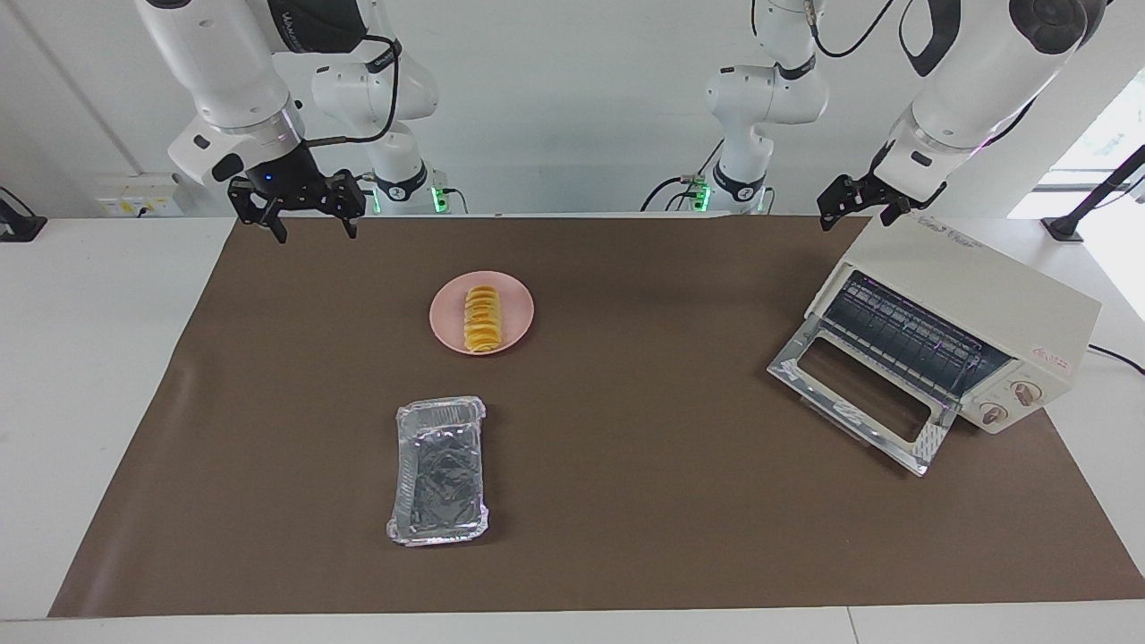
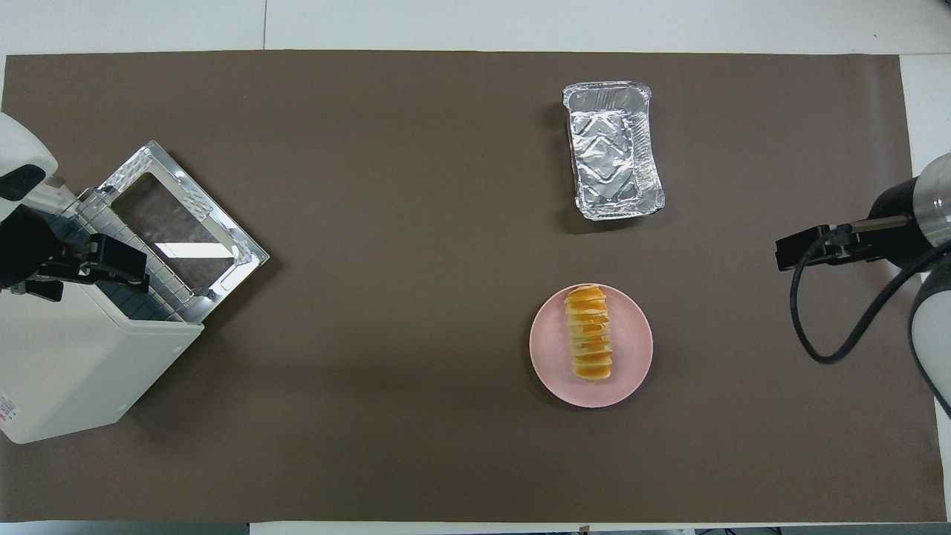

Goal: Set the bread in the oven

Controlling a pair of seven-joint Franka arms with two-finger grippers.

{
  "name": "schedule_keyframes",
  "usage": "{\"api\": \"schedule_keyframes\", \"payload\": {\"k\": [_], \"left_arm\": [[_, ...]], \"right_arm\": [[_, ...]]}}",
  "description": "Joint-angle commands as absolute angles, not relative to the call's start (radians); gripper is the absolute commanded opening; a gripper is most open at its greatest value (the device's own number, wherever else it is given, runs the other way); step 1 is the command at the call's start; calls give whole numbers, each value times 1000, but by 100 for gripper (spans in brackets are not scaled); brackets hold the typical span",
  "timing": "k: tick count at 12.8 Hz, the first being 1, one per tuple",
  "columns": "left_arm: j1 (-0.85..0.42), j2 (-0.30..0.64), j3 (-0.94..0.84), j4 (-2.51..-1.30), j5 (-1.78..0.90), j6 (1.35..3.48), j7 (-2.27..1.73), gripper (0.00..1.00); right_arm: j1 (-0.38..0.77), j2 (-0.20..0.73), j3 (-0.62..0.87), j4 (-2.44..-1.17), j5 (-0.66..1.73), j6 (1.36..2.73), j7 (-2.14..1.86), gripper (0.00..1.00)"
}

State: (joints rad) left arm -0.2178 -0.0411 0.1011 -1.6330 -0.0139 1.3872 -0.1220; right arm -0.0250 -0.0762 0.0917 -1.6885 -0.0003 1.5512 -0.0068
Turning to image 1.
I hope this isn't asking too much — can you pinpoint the cream toaster oven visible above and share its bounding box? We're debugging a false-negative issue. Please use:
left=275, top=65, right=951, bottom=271
left=768, top=213, right=1103, bottom=477

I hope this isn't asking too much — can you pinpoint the small black stand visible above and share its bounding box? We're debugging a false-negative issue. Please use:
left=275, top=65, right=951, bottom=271
left=0, top=186, right=47, bottom=242

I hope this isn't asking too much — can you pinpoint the metal oven rack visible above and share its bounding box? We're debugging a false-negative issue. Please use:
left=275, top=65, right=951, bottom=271
left=823, top=273, right=1012, bottom=405

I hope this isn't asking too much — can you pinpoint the brown table mat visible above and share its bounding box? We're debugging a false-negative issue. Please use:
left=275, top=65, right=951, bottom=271
left=49, top=215, right=1145, bottom=618

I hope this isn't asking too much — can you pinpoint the aluminium foil baking tray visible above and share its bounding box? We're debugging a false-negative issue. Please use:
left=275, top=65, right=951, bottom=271
left=386, top=396, right=491, bottom=547

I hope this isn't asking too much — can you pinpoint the pink round plate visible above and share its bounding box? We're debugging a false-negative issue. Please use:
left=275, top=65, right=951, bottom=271
left=429, top=270, right=536, bottom=357

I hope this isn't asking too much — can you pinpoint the black left arm base cable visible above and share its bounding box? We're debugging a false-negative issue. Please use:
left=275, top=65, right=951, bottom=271
left=640, top=139, right=725, bottom=214

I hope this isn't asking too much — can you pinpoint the black right arm base cable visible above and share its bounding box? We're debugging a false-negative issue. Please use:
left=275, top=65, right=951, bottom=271
left=344, top=170, right=468, bottom=216

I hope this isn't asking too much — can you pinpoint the glass oven door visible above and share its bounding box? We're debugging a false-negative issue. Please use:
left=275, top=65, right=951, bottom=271
left=768, top=315, right=960, bottom=477

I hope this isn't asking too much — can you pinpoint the black pole stand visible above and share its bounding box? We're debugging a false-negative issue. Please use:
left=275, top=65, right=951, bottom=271
left=1042, top=145, right=1145, bottom=242

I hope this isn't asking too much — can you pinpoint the black oven power cable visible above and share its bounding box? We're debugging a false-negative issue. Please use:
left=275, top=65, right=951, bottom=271
left=1087, top=344, right=1145, bottom=375

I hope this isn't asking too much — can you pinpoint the yellow ridged bread loaf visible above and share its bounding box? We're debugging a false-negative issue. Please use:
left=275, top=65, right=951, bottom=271
left=462, top=284, right=504, bottom=353

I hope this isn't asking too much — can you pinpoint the white wall socket strip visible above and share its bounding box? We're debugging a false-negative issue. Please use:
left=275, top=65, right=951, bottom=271
left=97, top=174, right=184, bottom=217

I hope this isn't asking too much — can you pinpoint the black arm base cable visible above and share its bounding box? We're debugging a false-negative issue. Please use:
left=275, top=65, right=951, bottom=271
left=344, top=170, right=468, bottom=216
left=640, top=139, right=725, bottom=214

